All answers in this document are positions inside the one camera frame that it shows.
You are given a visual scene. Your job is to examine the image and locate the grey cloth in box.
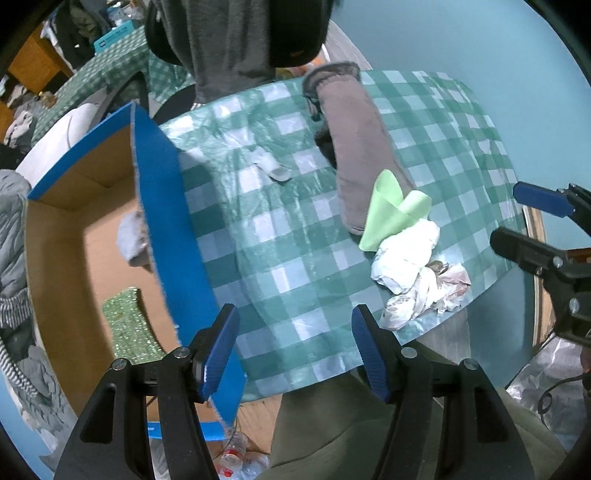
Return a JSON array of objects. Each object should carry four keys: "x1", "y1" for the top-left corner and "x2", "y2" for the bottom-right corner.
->
[{"x1": 116, "y1": 210, "x2": 152, "y2": 272}]

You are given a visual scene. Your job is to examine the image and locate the black jacket on chair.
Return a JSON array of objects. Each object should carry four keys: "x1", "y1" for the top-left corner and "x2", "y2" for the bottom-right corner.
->
[{"x1": 269, "y1": 0, "x2": 335, "y2": 68}]

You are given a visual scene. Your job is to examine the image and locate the small white sock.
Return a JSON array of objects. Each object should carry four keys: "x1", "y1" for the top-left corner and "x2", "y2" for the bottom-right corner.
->
[{"x1": 250, "y1": 147, "x2": 291, "y2": 183}]

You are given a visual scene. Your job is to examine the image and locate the black office chair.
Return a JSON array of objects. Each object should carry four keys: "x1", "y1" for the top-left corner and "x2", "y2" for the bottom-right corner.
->
[{"x1": 103, "y1": 0, "x2": 334, "y2": 126}]

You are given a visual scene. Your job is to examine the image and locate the green checkered tablecloth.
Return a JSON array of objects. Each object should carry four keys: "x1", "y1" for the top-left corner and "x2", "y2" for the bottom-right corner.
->
[{"x1": 162, "y1": 70, "x2": 525, "y2": 401}]

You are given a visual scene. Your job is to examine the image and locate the grey fleece mitten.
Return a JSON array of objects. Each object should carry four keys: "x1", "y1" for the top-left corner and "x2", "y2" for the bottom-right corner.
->
[{"x1": 303, "y1": 61, "x2": 414, "y2": 236}]

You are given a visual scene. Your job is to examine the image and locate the patterned cloth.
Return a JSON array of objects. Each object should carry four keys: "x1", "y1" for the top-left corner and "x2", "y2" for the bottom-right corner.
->
[{"x1": 380, "y1": 264, "x2": 472, "y2": 331}]

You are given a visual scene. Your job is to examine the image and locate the teal box on table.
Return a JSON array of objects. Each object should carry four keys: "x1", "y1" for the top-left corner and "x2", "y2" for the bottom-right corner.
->
[{"x1": 93, "y1": 20, "x2": 141, "y2": 53}]

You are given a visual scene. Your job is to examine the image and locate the plastic water bottle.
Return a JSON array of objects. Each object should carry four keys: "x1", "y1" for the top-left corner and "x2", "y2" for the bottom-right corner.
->
[{"x1": 214, "y1": 431, "x2": 270, "y2": 480}]

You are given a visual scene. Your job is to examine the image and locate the blue cardboard box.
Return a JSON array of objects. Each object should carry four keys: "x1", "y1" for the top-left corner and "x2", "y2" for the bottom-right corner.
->
[{"x1": 24, "y1": 103, "x2": 219, "y2": 413}]

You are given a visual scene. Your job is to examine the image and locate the light green cloth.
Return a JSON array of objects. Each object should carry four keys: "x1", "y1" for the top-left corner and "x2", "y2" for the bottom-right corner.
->
[{"x1": 359, "y1": 170, "x2": 432, "y2": 252}]

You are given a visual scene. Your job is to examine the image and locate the grey quilted blanket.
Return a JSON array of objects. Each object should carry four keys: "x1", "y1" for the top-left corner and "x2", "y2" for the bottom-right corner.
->
[{"x1": 1, "y1": 169, "x2": 77, "y2": 472}]

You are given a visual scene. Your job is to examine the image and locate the far green checkered table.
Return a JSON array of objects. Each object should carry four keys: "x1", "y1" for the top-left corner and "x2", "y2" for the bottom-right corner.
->
[{"x1": 32, "y1": 26, "x2": 194, "y2": 145}]

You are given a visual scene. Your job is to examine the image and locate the white cloth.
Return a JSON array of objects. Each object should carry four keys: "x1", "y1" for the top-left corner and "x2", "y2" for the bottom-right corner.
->
[{"x1": 370, "y1": 219, "x2": 440, "y2": 295}]

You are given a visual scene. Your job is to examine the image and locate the green sparkly cloth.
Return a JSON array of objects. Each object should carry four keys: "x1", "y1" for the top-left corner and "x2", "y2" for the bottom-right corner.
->
[{"x1": 101, "y1": 287, "x2": 165, "y2": 365}]

